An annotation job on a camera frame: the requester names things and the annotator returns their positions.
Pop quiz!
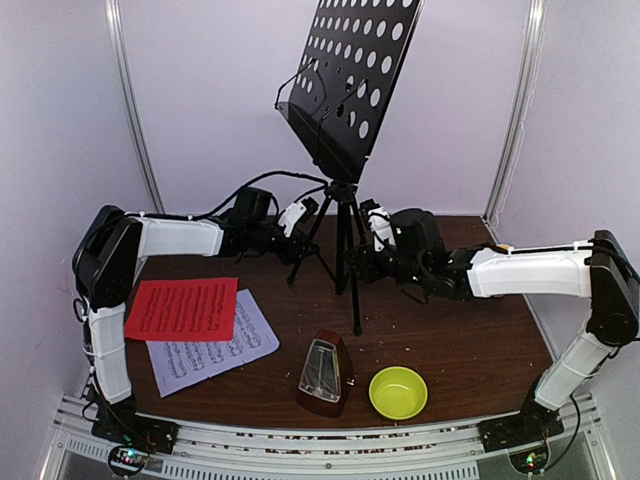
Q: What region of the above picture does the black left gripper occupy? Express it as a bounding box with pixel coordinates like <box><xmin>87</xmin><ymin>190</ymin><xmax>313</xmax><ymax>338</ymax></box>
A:
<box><xmin>248</xmin><ymin>222</ymin><xmax>320</xmax><ymax>265</ymax></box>

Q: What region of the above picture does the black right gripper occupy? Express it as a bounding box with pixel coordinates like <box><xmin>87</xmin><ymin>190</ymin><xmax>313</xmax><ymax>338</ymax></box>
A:
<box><xmin>343</xmin><ymin>240</ymin><xmax>427</xmax><ymax>287</ymax></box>

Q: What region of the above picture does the red sheet music paper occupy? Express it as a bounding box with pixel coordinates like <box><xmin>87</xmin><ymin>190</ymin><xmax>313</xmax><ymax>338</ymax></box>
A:
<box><xmin>124</xmin><ymin>277</ymin><xmax>238</xmax><ymax>342</ymax></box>

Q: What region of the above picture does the black perforated music stand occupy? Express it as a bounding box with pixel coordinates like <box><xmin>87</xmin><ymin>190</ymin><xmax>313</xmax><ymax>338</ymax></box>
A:
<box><xmin>275</xmin><ymin>0</ymin><xmax>423</xmax><ymax>334</ymax></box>

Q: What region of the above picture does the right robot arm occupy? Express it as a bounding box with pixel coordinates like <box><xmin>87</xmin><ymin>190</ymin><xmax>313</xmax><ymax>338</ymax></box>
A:
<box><xmin>345</xmin><ymin>202</ymin><xmax>639</xmax><ymax>442</ymax></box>

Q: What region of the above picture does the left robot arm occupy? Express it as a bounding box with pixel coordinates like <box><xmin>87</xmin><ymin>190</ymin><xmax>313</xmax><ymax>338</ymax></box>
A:
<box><xmin>72</xmin><ymin>187</ymin><xmax>319</xmax><ymax>405</ymax></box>

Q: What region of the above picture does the wooden metronome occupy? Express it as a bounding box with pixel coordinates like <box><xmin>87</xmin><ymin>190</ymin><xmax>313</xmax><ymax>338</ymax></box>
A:
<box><xmin>296</xmin><ymin>329</ymin><xmax>355</xmax><ymax>418</ymax></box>

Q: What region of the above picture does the green bowl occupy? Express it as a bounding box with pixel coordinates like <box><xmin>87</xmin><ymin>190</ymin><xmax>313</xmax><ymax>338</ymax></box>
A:
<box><xmin>368</xmin><ymin>366</ymin><xmax>429</xmax><ymax>420</ymax></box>

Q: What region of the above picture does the white sheet music paper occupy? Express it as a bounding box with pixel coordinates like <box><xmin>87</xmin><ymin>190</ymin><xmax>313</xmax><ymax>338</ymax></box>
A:
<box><xmin>146</xmin><ymin>289</ymin><xmax>280</xmax><ymax>398</ymax></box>

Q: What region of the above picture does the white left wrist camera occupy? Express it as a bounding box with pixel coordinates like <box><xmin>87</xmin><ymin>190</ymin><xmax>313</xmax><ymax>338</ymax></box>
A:
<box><xmin>277</xmin><ymin>196</ymin><xmax>319</xmax><ymax>238</ymax></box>

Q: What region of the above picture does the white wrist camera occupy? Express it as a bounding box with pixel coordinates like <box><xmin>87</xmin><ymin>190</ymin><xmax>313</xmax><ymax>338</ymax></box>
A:
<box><xmin>359</xmin><ymin>199</ymin><xmax>397</xmax><ymax>253</ymax></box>
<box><xmin>277</xmin><ymin>196</ymin><xmax>319</xmax><ymax>238</ymax></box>

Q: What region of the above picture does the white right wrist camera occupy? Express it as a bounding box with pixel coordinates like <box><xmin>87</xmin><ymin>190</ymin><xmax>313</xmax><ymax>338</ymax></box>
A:
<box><xmin>359</xmin><ymin>199</ymin><xmax>397</xmax><ymax>253</ymax></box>

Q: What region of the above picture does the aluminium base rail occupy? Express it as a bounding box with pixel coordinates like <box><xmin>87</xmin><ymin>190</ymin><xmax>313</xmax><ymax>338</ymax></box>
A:
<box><xmin>36</xmin><ymin>394</ymin><xmax>622</xmax><ymax>479</ymax></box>

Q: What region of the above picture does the right aluminium frame post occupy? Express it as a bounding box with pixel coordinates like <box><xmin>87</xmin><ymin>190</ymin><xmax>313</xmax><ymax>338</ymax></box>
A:
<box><xmin>484</xmin><ymin>0</ymin><xmax>548</xmax><ymax>230</ymax></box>

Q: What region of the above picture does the aluminium frame post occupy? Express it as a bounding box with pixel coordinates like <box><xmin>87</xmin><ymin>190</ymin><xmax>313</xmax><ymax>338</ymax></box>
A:
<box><xmin>484</xmin><ymin>0</ymin><xmax>548</xmax><ymax>230</ymax></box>
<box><xmin>104</xmin><ymin>0</ymin><xmax>166</xmax><ymax>213</ymax></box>

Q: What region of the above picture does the left aluminium frame post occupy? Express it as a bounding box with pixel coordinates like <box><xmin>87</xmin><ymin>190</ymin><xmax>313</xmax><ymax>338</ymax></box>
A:
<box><xmin>104</xmin><ymin>0</ymin><xmax>166</xmax><ymax>213</ymax></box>

